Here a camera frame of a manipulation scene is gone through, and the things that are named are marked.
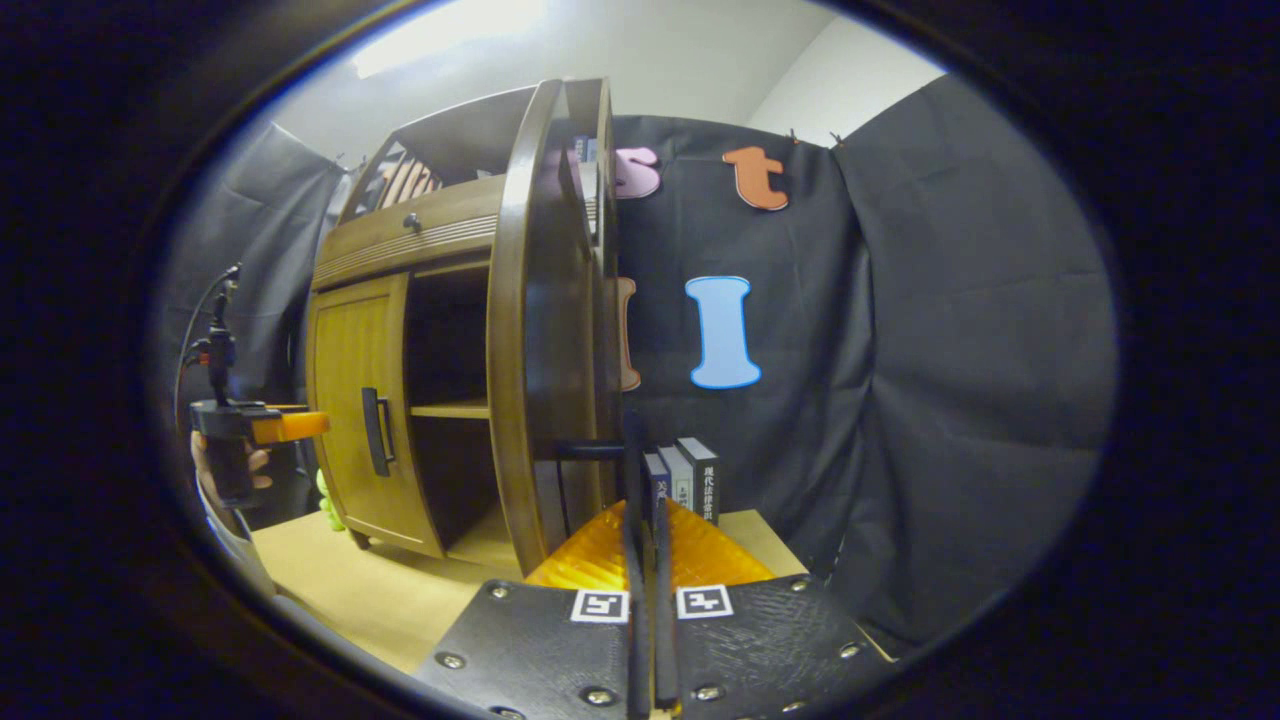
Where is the blue book white lettering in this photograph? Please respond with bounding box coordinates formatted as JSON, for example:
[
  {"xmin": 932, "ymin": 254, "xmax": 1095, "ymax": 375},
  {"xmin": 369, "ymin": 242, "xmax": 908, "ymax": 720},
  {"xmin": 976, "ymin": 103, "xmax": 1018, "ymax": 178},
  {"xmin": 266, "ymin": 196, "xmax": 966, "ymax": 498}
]
[{"xmin": 645, "ymin": 452, "xmax": 671, "ymax": 531}]

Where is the wooden shoe cabinet door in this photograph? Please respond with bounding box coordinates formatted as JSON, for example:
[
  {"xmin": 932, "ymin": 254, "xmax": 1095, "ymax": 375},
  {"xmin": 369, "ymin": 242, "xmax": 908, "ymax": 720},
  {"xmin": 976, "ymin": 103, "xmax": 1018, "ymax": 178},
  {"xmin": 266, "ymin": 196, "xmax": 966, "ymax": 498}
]
[
  {"xmin": 308, "ymin": 272, "xmax": 446, "ymax": 559},
  {"xmin": 487, "ymin": 78, "xmax": 626, "ymax": 579}
]

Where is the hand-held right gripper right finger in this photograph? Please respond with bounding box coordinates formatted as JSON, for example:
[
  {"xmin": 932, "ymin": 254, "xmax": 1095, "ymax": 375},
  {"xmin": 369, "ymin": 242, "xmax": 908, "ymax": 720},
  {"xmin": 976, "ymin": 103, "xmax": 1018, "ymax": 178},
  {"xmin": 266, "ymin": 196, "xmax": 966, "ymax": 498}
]
[{"xmin": 652, "ymin": 490, "xmax": 899, "ymax": 720}]

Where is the wooden double-door shoe cabinet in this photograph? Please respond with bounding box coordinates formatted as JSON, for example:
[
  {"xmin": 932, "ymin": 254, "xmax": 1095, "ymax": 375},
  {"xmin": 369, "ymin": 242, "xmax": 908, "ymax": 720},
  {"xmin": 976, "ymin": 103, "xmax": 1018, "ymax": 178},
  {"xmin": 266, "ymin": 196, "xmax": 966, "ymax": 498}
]
[{"xmin": 305, "ymin": 78, "xmax": 626, "ymax": 579}]

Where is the wooden inner shelf board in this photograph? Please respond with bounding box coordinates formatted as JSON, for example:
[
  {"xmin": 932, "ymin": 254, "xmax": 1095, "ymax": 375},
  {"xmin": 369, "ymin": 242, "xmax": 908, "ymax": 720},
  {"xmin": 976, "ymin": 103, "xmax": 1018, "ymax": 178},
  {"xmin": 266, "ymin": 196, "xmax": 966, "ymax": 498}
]
[{"xmin": 410, "ymin": 398, "xmax": 493, "ymax": 421}]

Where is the black door handle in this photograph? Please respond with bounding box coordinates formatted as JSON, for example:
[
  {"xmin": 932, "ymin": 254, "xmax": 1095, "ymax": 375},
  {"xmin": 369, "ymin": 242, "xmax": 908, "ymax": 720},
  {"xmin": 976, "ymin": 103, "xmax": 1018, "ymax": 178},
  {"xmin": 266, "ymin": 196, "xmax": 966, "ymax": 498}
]
[
  {"xmin": 555, "ymin": 408, "xmax": 649, "ymax": 521},
  {"xmin": 362, "ymin": 387, "xmax": 397, "ymax": 478}
]

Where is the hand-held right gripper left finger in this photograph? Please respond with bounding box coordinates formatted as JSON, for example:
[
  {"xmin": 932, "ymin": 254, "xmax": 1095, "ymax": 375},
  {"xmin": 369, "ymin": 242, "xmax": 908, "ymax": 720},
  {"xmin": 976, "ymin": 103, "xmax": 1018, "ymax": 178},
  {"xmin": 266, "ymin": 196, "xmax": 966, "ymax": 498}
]
[{"xmin": 413, "ymin": 498, "xmax": 651, "ymax": 720}]

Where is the green toy frog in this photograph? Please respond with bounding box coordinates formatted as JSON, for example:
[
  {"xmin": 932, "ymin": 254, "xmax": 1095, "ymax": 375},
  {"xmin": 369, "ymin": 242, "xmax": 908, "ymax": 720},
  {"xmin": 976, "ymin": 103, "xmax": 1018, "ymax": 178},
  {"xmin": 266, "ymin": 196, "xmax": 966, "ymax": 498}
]
[{"xmin": 315, "ymin": 468, "xmax": 346, "ymax": 533}]

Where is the black standing book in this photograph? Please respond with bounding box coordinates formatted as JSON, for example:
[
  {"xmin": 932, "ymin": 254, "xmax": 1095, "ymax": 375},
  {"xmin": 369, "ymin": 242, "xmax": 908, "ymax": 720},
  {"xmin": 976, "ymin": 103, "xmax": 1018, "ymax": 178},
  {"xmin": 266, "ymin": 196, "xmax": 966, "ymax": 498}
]
[{"xmin": 677, "ymin": 437, "xmax": 721, "ymax": 526}]

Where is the black backdrop cloth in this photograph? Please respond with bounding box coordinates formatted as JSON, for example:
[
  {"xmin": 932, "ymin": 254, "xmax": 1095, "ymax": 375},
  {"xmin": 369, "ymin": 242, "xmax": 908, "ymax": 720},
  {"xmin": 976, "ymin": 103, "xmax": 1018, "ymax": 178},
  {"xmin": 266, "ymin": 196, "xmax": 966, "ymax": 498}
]
[{"xmin": 160, "ymin": 75, "xmax": 1119, "ymax": 651}]

